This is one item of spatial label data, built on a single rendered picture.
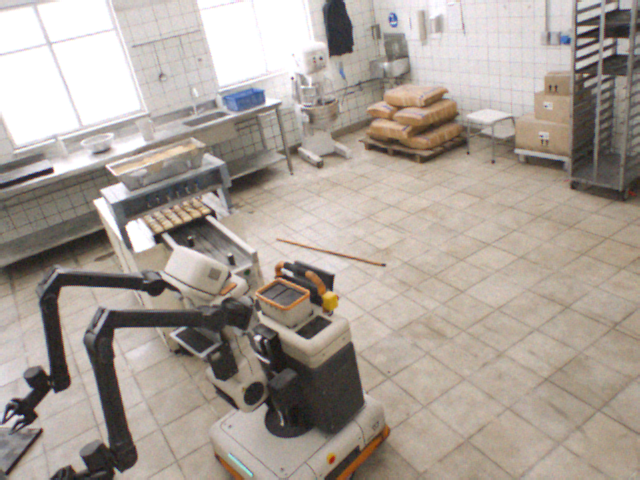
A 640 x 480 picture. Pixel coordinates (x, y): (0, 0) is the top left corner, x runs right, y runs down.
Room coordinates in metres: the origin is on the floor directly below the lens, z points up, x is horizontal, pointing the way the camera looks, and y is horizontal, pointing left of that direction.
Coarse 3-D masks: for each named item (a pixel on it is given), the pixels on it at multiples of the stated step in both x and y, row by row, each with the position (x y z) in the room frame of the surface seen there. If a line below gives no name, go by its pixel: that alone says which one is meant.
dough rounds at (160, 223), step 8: (168, 208) 3.36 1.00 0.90; (176, 208) 3.28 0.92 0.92; (184, 208) 3.26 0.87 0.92; (192, 208) 3.22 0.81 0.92; (200, 208) 3.19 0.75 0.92; (208, 208) 3.22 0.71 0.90; (160, 216) 3.19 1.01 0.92; (168, 216) 3.18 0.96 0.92; (176, 216) 3.16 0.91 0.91; (184, 216) 3.11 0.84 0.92; (192, 216) 3.12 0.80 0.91; (152, 224) 3.09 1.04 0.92; (160, 224) 3.11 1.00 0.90; (168, 224) 3.03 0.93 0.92; (176, 224) 3.03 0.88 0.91; (152, 232) 3.01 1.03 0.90
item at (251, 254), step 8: (208, 216) 3.09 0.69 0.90; (208, 224) 3.08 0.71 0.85; (216, 224) 2.94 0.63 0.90; (224, 232) 2.81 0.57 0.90; (232, 240) 2.71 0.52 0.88; (240, 240) 2.65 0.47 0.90; (240, 248) 2.62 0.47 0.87; (248, 248) 2.53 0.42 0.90; (248, 256) 2.53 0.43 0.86; (256, 256) 2.47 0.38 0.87
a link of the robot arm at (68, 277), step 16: (48, 272) 1.71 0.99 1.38; (64, 272) 1.68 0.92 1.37; (80, 272) 1.73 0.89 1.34; (96, 272) 1.77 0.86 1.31; (112, 272) 1.81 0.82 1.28; (144, 272) 1.90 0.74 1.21; (48, 288) 1.64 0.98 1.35; (128, 288) 1.81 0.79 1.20; (144, 288) 1.81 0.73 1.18; (160, 288) 1.85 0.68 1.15
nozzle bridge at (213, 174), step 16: (208, 160) 3.33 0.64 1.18; (176, 176) 3.13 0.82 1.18; (192, 176) 3.11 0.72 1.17; (208, 176) 3.24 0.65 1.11; (224, 176) 3.19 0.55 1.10; (112, 192) 3.08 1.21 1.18; (128, 192) 3.01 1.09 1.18; (144, 192) 2.97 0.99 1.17; (160, 192) 3.09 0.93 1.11; (192, 192) 3.17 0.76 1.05; (208, 192) 3.17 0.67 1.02; (224, 192) 3.29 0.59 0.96; (112, 208) 2.89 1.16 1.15; (128, 208) 3.00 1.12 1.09; (144, 208) 3.04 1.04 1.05; (160, 208) 3.03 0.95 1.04; (128, 224) 2.90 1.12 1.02; (128, 240) 2.99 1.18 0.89
